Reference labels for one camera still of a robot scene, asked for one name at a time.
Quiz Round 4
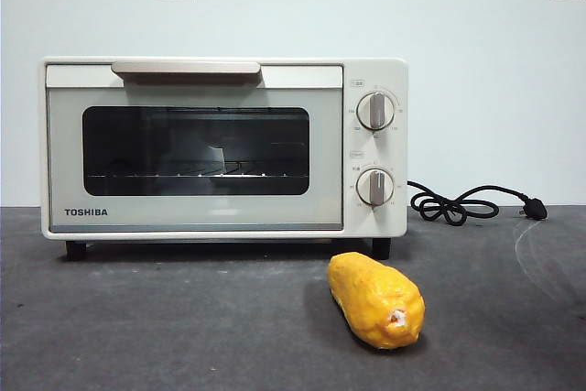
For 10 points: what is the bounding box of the glass oven door with handle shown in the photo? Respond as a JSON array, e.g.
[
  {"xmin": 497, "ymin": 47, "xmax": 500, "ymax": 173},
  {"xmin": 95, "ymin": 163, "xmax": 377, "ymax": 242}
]
[{"xmin": 45, "ymin": 60, "xmax": 345, "ymax": 233}]

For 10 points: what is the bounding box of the yellow corn cob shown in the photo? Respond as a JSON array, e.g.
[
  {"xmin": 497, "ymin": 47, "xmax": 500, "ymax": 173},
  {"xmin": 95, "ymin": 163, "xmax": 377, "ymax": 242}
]
[{"xmin": 326, "ymin": 251, "xmax": 427, "ymax": 351}]

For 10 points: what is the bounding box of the black oven foot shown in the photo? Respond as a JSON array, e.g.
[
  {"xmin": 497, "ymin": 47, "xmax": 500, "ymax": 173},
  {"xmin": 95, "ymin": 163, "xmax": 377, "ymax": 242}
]
[
  {"xmin": 65, "ymin": 240, "xmax": 88, "ymax": 262},
  {"xmin": 371, "ymin": 237, "xmax": 392, "ymax": 261}
]

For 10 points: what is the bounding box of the cream Toshiba toaster oven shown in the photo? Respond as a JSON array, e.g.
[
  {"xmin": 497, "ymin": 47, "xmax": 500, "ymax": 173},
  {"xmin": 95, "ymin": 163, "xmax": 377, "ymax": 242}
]
[{"xmin": 38, "ymin": 55, "xmax": 409, "ymax": 262}]

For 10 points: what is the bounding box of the cream timer knob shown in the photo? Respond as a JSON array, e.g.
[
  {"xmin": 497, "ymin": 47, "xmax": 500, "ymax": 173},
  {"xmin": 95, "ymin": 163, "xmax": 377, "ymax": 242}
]
[{"xmin": 355, "ymin": 168, "xmax": 396, "ymax": 208}]

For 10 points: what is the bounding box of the cream temperature knob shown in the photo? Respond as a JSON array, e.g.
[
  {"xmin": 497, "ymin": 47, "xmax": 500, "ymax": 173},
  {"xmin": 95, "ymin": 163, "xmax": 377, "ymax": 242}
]
[{"xmin": 355, "ymin": 91, "xmax": 396, "ymax": 132}]

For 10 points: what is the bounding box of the metal wire oven rack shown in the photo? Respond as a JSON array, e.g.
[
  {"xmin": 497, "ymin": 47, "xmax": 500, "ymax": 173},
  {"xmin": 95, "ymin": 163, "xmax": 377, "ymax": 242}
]
[{"xmin": 85, "ymin": 159, "xmax": 309, "ymax": 180}]

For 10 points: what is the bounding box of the black power cable with plug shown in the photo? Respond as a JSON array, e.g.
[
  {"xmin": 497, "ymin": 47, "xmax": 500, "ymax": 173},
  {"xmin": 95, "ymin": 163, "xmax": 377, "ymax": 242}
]
[{"xmin": 406, "ymin": 179, "xmax": 549, "ymax": 223}]

